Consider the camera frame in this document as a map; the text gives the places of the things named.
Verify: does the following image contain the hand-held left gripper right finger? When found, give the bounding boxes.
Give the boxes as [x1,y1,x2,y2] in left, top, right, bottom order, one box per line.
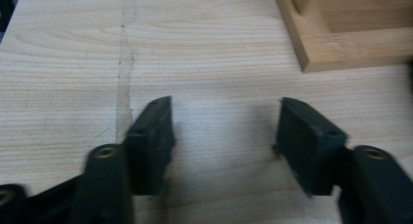
[274,96,348,198]

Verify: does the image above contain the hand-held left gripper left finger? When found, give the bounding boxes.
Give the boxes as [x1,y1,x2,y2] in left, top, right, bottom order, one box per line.
[125,95,176,197]

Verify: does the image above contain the wooden shoe rack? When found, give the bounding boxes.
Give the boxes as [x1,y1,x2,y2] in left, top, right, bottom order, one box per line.
[272,0,413,73]

